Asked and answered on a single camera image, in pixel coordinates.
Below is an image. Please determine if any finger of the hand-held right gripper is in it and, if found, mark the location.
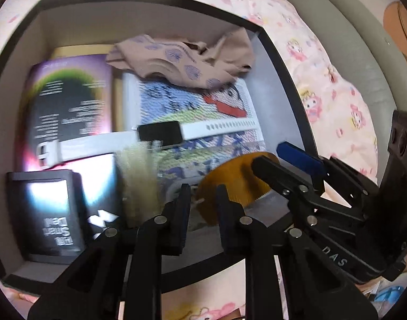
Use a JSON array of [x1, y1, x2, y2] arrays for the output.
[[251, 155, 365, 228], [276, 141, 380, 205]]

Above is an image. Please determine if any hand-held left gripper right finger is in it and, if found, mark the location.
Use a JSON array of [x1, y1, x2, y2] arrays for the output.
[[215, 184, 379, 320]]

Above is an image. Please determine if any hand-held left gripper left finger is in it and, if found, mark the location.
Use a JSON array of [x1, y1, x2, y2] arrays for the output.
[[27, 183, 192, 320]]

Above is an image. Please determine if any wooden comb with white cord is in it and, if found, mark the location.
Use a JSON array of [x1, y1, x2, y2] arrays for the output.
[[197, 151, 281, 227]]

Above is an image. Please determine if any beige bristle brush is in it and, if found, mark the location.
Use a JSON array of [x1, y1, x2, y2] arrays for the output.
[[116, 142, 161, 229]]

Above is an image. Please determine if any small black box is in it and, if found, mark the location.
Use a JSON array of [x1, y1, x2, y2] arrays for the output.
[[6, 169, 86, 265]]

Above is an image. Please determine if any beige patterned cloth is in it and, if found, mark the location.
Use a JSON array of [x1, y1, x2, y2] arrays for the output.
[[105, 27, 256, 90]]

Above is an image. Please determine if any black container box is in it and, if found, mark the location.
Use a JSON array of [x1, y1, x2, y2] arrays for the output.
[[0, 0, 319, 294]]

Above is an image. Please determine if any blue plastic packet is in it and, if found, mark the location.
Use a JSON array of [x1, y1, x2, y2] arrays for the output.
[[364, 285, 406, 312]]

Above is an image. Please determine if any pink cartoon printed blanket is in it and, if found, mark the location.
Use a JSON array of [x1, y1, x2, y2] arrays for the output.
[[0, 0, 379, 320]]

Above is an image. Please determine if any cartoon patterned packet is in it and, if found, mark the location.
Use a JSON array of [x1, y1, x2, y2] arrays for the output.
[[122, 73, 267, 187]]

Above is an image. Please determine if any grey upholstered headboard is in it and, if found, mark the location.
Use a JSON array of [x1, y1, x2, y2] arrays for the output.
[[272, 0, 407, 121]]

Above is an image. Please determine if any purple and black box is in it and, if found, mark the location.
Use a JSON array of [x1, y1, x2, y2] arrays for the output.
[[23, 57, 122, 241]]

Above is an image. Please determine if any orange round object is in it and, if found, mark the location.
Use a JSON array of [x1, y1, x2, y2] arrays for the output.
[[383, 0, 407, 65]]

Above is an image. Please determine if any white strap smartwatch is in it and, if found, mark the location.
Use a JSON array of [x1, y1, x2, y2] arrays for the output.
[[37, 120, 257, 169]]

